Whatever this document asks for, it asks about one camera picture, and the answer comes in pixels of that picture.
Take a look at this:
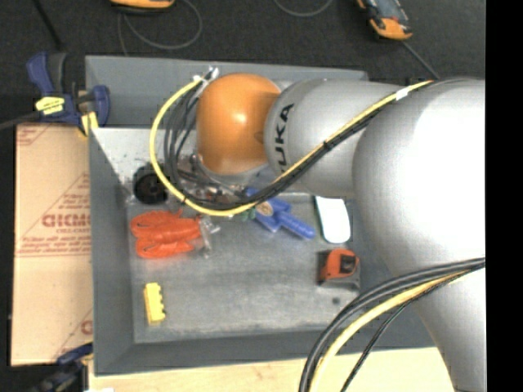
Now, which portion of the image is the white oval object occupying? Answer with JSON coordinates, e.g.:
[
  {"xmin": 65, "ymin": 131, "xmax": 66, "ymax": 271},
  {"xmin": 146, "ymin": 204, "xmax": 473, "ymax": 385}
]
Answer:
[{"xmin": 314, "ymin": 195, "xmax": 352, "ymax": 245}]

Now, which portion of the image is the brown cardboard board, red print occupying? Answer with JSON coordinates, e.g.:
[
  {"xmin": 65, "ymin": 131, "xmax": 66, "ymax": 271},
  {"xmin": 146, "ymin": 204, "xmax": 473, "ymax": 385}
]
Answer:
[{"xmin": 10, "ymin": 122, "xmax": 94, "ymax": 367}]

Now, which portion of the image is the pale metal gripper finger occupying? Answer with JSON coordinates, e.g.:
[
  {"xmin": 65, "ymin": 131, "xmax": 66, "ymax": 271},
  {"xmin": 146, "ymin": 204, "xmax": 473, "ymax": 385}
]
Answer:
[
  {"xmin": 198, "ymin": 214, "xmax": 221, "ymax": 237},
  {"xmin": 197, "ymin": 234, "xmax": 214, "ymax": 260}
]

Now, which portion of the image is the orange and grey tape measure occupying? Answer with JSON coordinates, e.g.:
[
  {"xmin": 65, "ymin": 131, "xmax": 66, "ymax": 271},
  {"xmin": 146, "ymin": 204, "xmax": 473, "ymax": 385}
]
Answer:
[{"xmin": 317, "ymin": 247, "xmax": 361, "ymax": 292}]

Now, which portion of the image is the grey metal bin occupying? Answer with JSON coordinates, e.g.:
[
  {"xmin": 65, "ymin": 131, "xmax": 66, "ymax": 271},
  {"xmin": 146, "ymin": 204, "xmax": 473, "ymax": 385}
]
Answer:
[{"xmin": 84, "ymin": 55, "xmax": 435, "ymax": 375}]

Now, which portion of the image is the yellow toy brick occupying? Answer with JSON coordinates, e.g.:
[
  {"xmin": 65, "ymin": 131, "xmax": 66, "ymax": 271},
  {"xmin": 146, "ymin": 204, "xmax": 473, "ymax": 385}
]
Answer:
[{"xmin": 143, "ymin": 282, "xmax": 168, "ymax": 327}]

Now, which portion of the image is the black round wheel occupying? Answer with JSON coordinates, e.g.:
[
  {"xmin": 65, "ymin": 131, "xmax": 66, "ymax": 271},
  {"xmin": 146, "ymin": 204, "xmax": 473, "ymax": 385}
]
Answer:
[{"xmin": 132, "ymin": 164, "xmax": 169, "ymax": 206}]

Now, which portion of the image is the blue plastic tool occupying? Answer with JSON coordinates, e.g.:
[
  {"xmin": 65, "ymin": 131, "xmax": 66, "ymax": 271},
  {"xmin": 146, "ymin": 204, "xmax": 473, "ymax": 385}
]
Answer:
[{"xmin": 244, "ymin": 187, "xmax": 316, "ymax": 241}]

